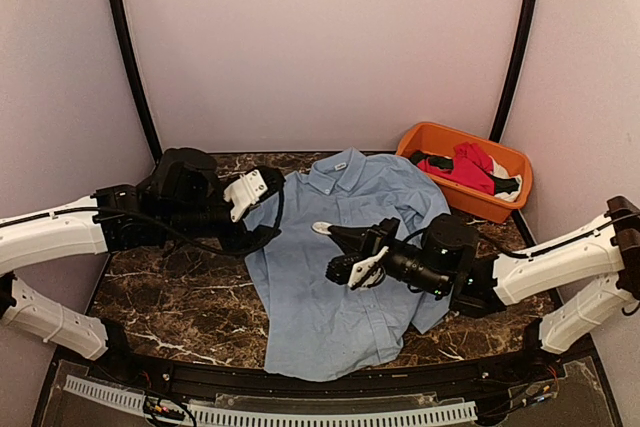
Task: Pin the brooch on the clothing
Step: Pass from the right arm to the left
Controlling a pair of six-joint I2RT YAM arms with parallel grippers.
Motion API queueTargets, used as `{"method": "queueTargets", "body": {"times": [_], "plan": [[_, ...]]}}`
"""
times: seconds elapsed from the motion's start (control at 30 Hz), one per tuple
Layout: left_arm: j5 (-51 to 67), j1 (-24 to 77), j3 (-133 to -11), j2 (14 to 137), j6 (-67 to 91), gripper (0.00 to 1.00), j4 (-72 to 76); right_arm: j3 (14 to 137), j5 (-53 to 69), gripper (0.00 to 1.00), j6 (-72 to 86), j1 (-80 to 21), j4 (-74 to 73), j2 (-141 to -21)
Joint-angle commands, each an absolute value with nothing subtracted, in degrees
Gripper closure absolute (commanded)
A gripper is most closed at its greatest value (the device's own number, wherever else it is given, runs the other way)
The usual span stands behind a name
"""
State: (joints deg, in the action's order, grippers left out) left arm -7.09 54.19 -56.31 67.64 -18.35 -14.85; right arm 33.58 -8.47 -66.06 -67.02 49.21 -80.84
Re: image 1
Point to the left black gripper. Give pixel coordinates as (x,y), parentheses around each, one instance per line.
(260,234)

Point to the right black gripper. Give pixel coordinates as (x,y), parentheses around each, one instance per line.
(370,238)

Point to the round white brooch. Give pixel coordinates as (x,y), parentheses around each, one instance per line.
(322,228)

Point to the light blue button shirt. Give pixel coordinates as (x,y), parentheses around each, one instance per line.
(319,329)

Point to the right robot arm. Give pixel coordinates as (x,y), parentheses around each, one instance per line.
(445,265)

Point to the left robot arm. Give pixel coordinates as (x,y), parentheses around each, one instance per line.
(182,200)

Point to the orange plastic basin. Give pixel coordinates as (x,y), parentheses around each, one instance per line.
(437,139)

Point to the red and white clothes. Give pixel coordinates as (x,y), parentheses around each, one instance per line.
(471,167)

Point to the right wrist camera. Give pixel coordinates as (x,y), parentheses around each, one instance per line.
(370,272)

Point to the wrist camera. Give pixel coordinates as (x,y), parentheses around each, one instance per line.
(252,188)
(370,272)

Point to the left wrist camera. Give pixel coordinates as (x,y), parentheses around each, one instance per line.
(252,188)

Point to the white slotted cable duct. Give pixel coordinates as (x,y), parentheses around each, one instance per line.
(236,411)

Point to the black front rail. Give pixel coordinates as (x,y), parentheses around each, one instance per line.
(486,379)

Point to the left black frame post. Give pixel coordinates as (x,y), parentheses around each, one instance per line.
(128,56)

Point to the black frame post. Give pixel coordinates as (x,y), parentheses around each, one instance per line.
(514,69)
(128,56)

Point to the right black frame post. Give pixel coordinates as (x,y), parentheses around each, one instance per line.
(514,69)

